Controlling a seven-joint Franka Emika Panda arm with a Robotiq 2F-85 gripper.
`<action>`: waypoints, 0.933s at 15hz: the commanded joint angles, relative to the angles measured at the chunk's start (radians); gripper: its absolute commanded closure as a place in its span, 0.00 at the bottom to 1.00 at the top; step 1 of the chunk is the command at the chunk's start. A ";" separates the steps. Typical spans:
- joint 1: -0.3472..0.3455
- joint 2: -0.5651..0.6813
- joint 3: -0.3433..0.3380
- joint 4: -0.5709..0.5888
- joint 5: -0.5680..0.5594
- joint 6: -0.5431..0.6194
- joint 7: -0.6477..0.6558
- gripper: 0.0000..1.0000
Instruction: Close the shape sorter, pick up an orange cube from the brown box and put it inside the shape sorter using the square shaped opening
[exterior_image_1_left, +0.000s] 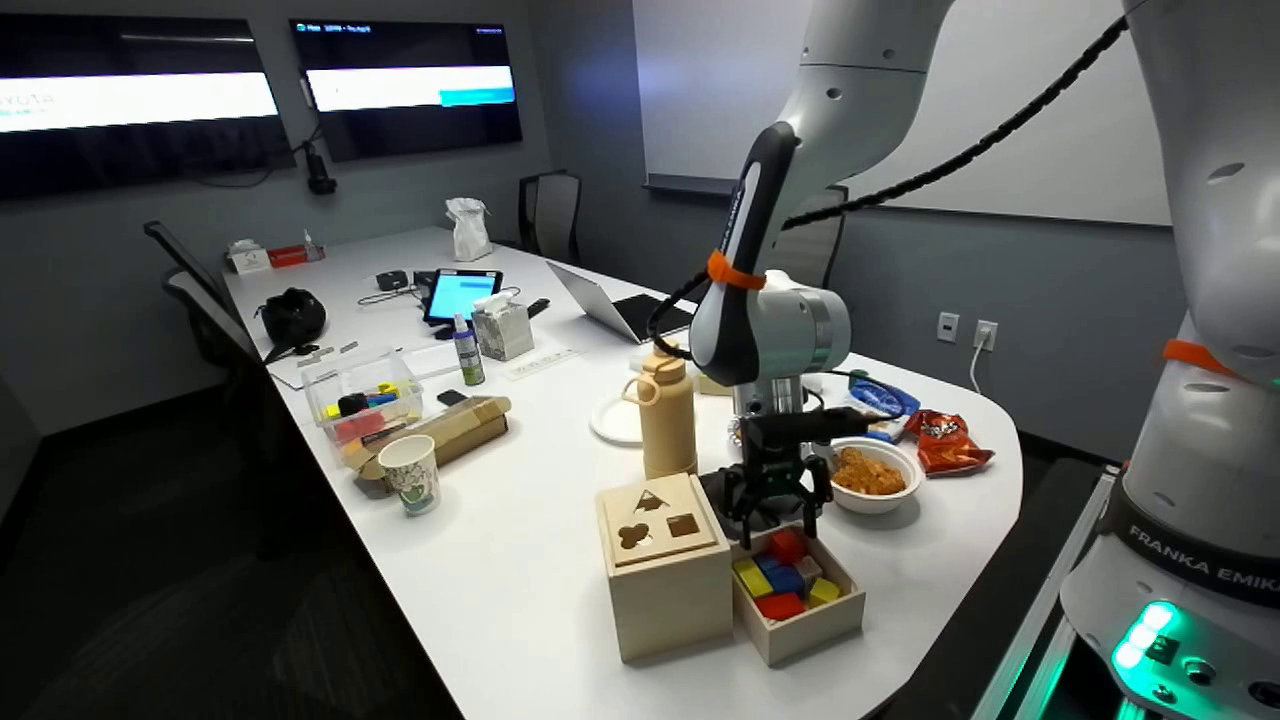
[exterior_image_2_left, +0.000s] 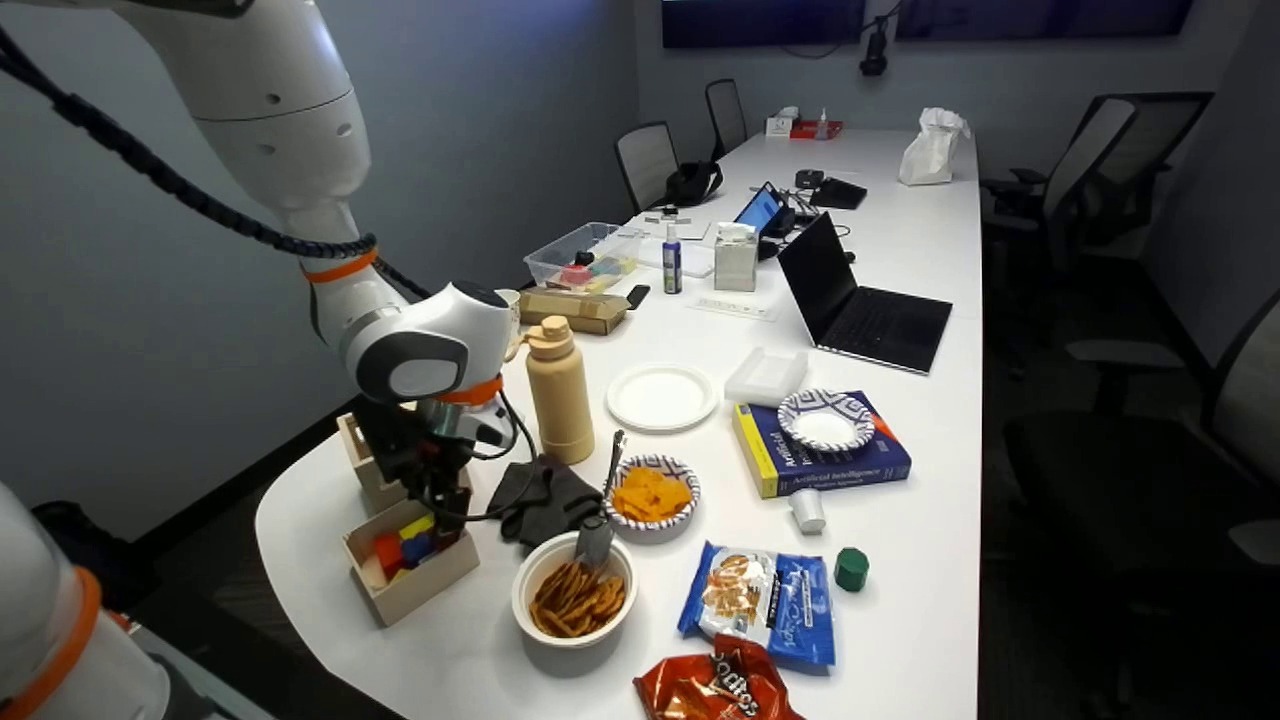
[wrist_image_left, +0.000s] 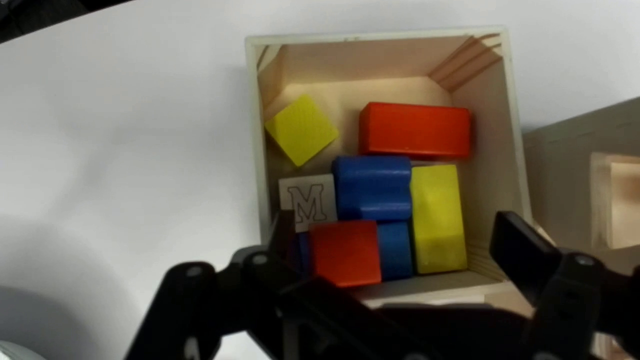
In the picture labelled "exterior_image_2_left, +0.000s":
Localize wooden shape sorter lid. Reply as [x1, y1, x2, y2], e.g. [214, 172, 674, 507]
[336, 411, 409, 517]

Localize wooden shape sorter box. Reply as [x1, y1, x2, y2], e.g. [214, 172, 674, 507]
[342, 496, 482, 629]

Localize brown cardboard box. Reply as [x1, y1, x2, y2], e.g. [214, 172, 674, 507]
[517, 287, 632, 337]

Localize dark cloth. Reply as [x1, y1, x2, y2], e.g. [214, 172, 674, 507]
[486, 454, 607, 552]

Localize white bowl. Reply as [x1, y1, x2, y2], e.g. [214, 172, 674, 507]
[510, 530, 639, 650]

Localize tan water bottle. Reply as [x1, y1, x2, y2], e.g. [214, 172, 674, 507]
[524, 315, 597, 467]

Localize white mug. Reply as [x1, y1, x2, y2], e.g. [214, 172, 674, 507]
[494, 288, 524, 363]

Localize metal spatula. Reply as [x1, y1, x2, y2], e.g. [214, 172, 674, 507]
[574, 429, 627, 573]

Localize heap of pretzels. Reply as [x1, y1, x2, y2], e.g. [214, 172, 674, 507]
[528, 561, 627, 639]

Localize heap of orange chips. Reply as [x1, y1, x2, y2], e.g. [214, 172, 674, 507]
[611, 466, 694, 525]

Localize patterned bowl with chips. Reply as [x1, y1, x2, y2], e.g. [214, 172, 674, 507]
[603, 453, 703, 545]

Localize white paper plate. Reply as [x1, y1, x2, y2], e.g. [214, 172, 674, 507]
[605, 362, 720, 435]

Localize clear plastic bin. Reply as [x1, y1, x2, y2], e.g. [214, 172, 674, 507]
[523, 221, 645, 297]

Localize heap of coloured blocks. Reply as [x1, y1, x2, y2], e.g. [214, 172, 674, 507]
[556, 255, 639, 293]

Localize white papers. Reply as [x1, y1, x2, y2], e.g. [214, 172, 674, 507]
[636, 214, 717, 279]

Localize white plastic container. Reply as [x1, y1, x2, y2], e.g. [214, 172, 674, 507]
[723, 346, 810, 409]

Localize orange chips bag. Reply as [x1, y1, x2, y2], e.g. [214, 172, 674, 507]
[632, 633, 807, 720]

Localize blue and yellow book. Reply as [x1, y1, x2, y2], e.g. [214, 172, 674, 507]
[731, 390, 914, 500]

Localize office chair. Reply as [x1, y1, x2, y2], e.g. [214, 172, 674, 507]
[704, 77, 750, 161]
[614, 120, 682, 214]
[1003, 288, 1280, 720]

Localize small white cup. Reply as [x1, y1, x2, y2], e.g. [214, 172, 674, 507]
[788, 487, 828, 536]

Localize blue snack bag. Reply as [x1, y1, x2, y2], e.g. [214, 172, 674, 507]
[676, 540, 838, 668]

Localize black bag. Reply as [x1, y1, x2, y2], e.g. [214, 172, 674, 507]
[664, 159, 724, 209]

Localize empty patterned paper bowl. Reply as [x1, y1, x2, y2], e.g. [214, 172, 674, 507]
[776, 387, 878, 454]

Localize tablet with blue screen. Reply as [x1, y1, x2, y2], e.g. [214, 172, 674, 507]
[732, 181, 793, 239]

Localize black laptop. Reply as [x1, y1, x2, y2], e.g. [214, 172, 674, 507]
[776, 211, 954, 377]

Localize black pouch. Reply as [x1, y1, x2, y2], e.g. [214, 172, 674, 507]
[808, 177, 869, 212]

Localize white paper bag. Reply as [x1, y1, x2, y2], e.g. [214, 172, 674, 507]
[897, 106, 972, 188]

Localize wall monitor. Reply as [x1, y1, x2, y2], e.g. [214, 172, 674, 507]
[660, 0, 868, 50]
[894, 0, 1197, 42]

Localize camera on mount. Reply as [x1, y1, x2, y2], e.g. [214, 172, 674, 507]
[858, 0, 893, 79]

